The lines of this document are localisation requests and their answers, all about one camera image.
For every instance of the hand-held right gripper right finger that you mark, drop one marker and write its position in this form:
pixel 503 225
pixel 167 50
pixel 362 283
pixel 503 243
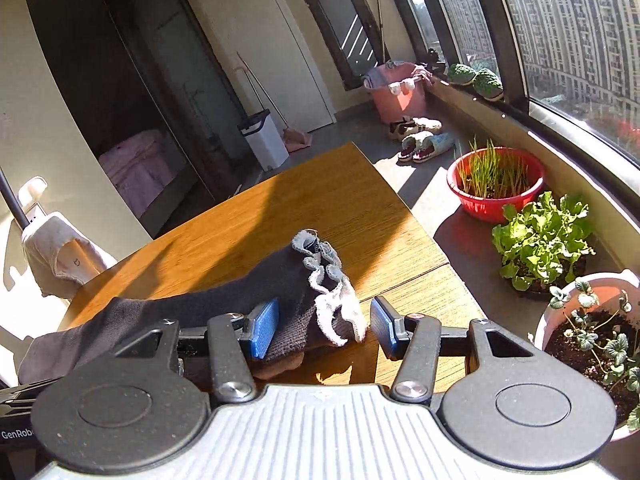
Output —
pixel 382 325

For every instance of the red basin of grass sprouts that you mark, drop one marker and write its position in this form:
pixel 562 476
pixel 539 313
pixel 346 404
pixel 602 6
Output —
pixel 480 205

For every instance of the leafy green potted plant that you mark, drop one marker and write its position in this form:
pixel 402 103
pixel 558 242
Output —
pixel 540 240

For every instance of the white slipper red lining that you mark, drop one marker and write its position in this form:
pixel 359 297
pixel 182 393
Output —
pixel 415 147

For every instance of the apartment buildings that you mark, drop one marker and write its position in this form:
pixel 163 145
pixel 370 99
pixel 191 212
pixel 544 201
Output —
pixel 575 25

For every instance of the black curved pole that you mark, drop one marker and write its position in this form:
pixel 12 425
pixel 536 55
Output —
pixel 12 200

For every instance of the cream cloth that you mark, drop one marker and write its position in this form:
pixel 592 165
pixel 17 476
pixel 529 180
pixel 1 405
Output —
pixel 45 250

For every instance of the black window frame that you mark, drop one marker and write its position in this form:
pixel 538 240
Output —
pixel 505 60

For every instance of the white pot with small plant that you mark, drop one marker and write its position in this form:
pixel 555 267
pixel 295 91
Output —
pixel 550 325

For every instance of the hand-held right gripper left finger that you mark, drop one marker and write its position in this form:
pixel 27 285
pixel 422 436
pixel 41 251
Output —
pixel 265 327

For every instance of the white beige shoe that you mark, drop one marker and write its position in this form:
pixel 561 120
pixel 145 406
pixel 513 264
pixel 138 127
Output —
pixel 427 125

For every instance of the broom with pink dustpan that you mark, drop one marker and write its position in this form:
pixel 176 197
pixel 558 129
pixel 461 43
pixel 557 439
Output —
pixel 297 141

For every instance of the light blue slipper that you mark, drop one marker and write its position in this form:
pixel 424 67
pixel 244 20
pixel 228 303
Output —
pixel 440 144

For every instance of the white wall fixture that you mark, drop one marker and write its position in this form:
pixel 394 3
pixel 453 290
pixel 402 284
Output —
pixel 31 190

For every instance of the dark grey knit garment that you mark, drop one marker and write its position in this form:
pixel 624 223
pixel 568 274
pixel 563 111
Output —
pixel 200 300

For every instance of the brown white shoe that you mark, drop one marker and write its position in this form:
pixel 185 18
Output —
pixel 401 130

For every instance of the small black object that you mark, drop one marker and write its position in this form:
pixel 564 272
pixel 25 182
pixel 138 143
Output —
pixel 435 62

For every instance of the pink bedding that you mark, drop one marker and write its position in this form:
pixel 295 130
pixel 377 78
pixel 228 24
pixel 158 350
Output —
pixel 135 170

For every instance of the white trash bin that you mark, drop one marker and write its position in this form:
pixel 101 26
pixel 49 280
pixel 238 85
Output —
pixel 265 142

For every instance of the white knitted items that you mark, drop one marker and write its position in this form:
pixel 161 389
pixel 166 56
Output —
pixel 402 88

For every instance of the pink plastic bucket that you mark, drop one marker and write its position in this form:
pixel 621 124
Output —
pixel 400 107

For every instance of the dark framed glass door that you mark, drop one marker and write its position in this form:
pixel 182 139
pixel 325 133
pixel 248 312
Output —
pixel 345 25

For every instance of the white door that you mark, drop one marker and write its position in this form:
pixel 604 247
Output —
pixel 270 50

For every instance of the purple grey cloth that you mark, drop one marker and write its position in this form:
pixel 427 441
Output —
pixel 380 76

